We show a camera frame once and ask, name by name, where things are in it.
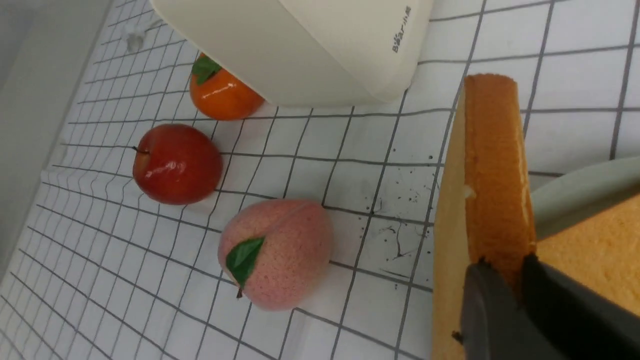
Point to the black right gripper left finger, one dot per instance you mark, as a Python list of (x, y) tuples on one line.
[(493, 326)]

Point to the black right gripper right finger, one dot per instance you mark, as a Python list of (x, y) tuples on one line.
[(576, 321)]

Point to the toast slice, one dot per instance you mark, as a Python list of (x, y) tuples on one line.
[(602, 253), (484, 210)]

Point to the cream white toaster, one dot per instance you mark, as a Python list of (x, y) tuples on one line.
[(308, 53)]

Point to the pale green round plate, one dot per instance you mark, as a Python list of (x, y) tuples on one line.
[(576, 196)]

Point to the pink peach with leaf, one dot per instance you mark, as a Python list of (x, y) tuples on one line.
[(277, 251)]

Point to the red apple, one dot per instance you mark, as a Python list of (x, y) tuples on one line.
[(176, 164)]

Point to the orange persimmon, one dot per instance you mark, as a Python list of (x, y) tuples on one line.
[(220, 95)]

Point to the white grid tablecloth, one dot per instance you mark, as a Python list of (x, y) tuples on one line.
[(102, 272)]

